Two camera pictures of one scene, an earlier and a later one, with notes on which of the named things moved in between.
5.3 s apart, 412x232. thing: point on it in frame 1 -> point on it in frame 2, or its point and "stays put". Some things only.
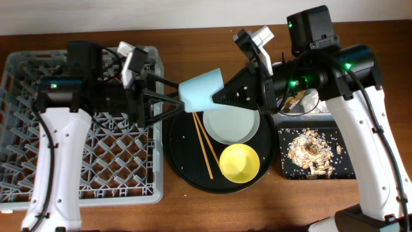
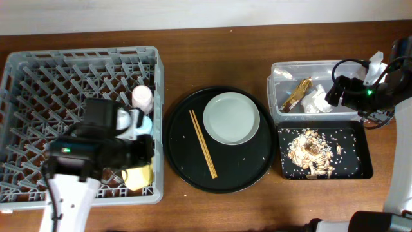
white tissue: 312,104 stays put
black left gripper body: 140,101 -> 145,151
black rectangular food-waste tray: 314,150 stays put
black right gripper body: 262,87 -> 335,91
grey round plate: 232,125 stays put
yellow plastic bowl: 239,163 -> 139,177
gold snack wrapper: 293,100 stays put
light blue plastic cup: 196,93 -> 146,127
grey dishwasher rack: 123,164 stays put
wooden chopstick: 203,146 stays put
